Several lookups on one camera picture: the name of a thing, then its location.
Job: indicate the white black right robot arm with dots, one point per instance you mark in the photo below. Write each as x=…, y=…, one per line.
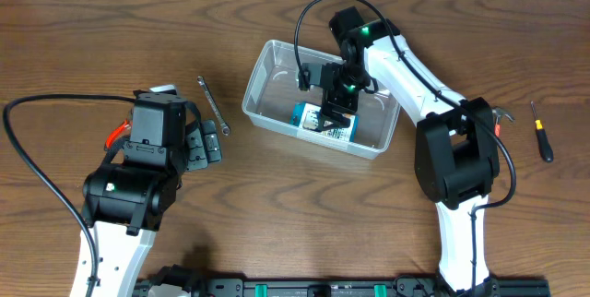
x=456, y=152

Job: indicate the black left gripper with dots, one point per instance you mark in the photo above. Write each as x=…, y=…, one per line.
x=196, y=156

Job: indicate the clear plastic container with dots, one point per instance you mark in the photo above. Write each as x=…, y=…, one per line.
x=272, y=100

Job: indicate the silver combination wrench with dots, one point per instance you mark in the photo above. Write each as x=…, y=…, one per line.
x=225, y=128

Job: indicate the small claw hammer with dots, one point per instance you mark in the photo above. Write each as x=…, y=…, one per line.
x=499, y=113

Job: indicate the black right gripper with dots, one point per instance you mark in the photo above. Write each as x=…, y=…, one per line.
x=331, y=99

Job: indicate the orange handled pliers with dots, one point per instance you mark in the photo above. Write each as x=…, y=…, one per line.
x=117, y=133

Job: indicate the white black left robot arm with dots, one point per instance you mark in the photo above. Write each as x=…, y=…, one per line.
x=126, y=197

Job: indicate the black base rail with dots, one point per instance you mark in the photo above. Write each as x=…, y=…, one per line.
x=181, y=281

